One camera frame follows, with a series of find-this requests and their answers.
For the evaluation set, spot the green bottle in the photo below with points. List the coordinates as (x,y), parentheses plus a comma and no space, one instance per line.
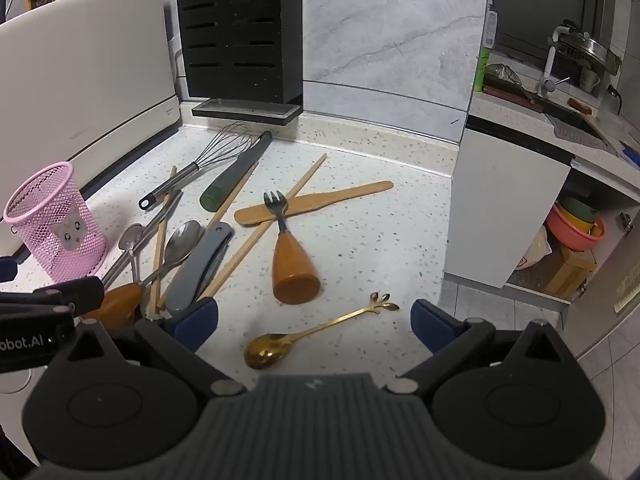
(482,70)

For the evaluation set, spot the white plastic bag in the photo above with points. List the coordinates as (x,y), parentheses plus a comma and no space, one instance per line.
(537,250)

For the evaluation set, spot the dark window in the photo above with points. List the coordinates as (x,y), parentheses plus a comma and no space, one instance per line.
(540,5)

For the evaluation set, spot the wooden spatula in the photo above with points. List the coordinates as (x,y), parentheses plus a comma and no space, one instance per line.
(320,201)

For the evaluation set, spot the green bowl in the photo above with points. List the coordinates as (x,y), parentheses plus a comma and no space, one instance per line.
(580,207)

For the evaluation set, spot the open cabinet door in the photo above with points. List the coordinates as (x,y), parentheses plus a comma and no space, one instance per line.
(600,320)

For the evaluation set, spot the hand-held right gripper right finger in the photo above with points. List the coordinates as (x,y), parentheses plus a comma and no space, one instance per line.
(425,322)

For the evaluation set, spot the yellow paper note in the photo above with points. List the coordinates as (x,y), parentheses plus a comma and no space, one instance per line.
(627,290)

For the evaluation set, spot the pink mesh cup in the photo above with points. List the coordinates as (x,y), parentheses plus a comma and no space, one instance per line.
(50,255)

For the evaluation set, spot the wooden cutting board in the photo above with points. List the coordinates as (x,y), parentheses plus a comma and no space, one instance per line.
(510,95)

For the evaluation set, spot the white cabinet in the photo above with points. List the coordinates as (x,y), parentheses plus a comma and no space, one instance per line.
(500,200)

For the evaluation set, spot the small steel spoon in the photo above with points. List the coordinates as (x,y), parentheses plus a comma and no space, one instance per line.
(131,236)

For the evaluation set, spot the metal door hinge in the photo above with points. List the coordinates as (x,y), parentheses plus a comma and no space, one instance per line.
(626,222)

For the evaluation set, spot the grey peeler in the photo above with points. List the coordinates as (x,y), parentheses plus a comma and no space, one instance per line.
(187,280)

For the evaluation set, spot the cardboard box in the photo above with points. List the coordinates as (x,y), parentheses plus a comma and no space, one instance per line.
(570,272)

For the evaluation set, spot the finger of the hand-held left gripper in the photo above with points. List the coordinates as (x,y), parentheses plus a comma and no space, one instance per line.
(6,269)
(75,292)

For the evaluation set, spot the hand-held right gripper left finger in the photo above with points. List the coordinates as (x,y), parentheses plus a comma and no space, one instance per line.
(200,320)

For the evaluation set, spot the white bottle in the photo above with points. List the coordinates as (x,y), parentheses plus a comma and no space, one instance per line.
(491,25)

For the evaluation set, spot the grey sink mat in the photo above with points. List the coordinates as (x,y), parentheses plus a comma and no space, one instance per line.
(580,139)

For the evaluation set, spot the white mug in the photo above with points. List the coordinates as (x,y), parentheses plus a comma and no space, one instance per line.
(590,80)

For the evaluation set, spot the white countertop appliance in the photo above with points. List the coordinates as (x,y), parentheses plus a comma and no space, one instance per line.
(75,85)

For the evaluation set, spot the black knife block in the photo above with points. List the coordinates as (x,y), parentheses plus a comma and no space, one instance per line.
(235,35)

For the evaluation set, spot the steel whisk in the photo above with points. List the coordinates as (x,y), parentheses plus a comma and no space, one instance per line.
(170,184)

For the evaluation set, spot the long wooden chopstick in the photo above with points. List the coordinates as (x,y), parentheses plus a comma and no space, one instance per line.
(307,176)
(235,191)
(161,250)

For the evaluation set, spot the blue object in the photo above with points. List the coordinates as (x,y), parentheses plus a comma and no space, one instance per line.
(631,154)

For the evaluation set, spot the long steel utensil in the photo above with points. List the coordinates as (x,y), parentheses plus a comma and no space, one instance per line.
(150,229)

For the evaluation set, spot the pink basin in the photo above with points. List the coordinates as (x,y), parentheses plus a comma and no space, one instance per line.
(570,237)

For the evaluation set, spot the steel pot lid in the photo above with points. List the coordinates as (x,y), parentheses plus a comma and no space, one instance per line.
(592,52)

